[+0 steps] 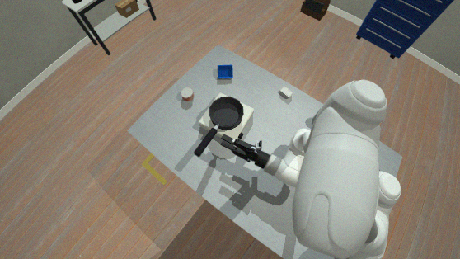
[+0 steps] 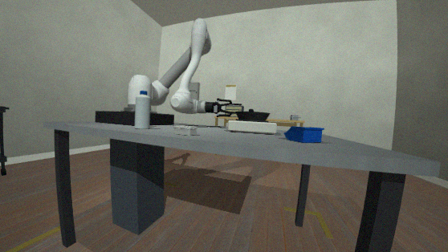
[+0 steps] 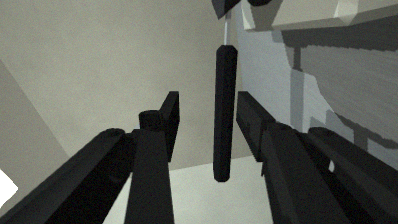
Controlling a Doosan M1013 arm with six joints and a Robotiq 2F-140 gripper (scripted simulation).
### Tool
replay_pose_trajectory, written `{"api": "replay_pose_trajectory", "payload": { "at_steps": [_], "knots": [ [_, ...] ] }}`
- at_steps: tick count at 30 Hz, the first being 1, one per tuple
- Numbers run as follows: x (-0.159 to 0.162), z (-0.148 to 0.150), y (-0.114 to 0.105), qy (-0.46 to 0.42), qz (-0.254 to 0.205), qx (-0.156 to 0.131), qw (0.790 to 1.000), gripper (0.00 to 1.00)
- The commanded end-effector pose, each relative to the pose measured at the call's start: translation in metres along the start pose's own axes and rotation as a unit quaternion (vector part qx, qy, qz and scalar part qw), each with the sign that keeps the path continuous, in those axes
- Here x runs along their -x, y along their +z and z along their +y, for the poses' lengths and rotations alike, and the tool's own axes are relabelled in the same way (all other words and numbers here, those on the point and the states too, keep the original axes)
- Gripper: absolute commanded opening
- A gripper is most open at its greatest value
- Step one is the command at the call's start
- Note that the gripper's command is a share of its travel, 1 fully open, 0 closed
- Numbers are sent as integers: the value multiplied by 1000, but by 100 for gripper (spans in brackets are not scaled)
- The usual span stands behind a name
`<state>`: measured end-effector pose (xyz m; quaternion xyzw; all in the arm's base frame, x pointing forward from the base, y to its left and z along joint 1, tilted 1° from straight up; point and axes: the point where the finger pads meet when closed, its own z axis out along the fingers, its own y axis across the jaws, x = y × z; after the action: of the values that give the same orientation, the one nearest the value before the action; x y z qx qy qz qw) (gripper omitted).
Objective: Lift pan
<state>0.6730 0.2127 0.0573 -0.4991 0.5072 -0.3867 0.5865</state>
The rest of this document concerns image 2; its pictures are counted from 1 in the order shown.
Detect blue plastic stacking bin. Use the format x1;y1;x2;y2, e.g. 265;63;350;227
284;126;324;143

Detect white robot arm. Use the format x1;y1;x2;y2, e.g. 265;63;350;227
121;18;211;114

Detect white bottle with blue cap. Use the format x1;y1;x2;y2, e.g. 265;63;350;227
134;91;151;129

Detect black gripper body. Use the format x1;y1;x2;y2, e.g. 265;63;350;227
206;102;222;114

